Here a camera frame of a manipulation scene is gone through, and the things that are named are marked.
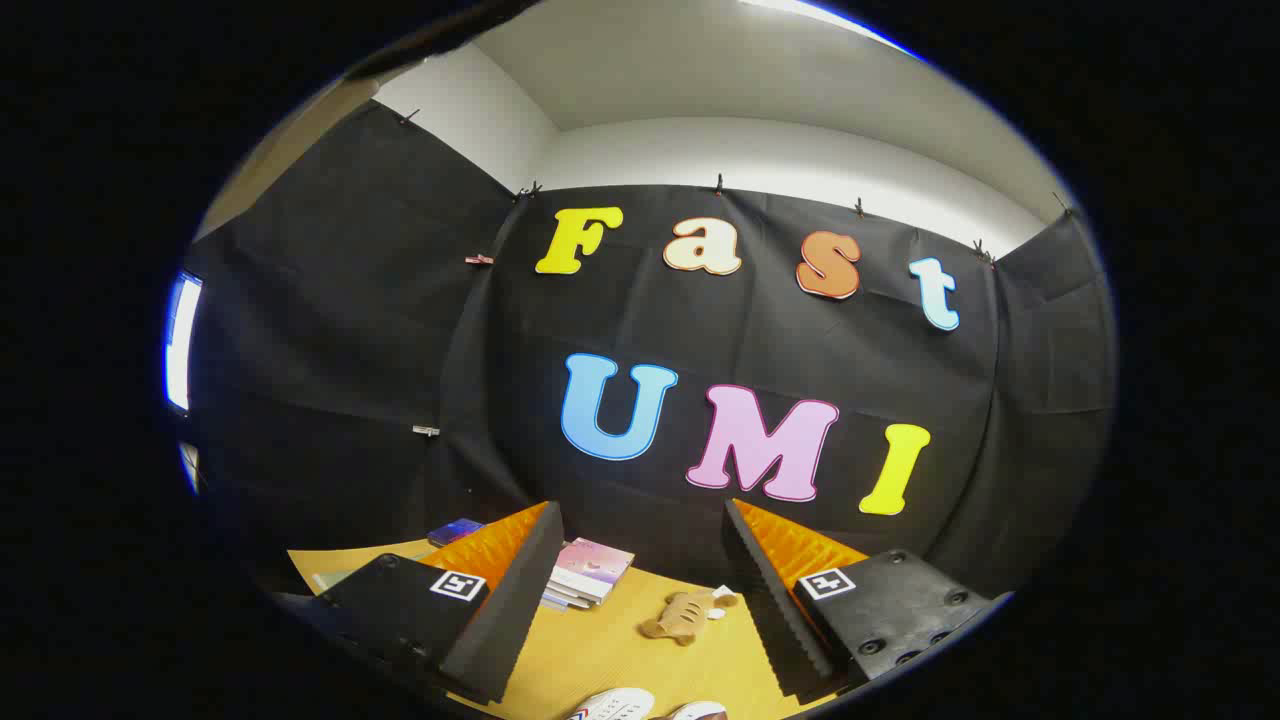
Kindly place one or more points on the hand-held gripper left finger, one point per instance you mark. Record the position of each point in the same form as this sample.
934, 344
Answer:
500, 610

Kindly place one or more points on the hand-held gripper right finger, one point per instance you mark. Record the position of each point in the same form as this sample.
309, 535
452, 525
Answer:
770, 600

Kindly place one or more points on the white striped shoe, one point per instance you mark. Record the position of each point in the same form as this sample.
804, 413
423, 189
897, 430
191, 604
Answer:
698, 712
615, 704

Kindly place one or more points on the pale blue book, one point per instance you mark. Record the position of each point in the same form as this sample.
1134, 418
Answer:
556, 602

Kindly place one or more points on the white book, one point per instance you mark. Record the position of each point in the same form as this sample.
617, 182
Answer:
578, 586

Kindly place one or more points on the brown plush toy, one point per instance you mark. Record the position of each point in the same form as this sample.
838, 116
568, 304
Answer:
685, 615

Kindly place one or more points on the dark blue book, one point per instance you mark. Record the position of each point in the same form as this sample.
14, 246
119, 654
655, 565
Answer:
455, 531

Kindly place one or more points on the pink cover book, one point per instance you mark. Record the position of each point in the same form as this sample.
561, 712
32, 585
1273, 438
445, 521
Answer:
595, 562

